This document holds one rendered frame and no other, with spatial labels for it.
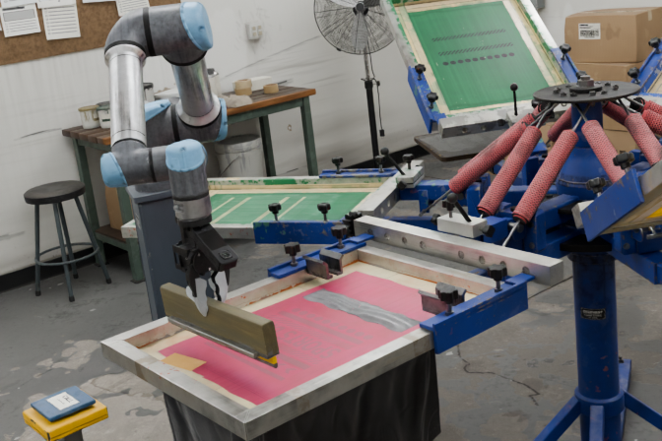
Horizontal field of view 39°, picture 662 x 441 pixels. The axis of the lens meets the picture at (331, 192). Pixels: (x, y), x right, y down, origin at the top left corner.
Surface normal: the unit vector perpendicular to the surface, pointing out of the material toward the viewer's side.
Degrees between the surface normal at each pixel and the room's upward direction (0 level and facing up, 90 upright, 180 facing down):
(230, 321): 93
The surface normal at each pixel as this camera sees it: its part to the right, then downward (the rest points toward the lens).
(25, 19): 0.63, 0.10
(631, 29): -0.67, 0.25
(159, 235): 0.34, 0.21
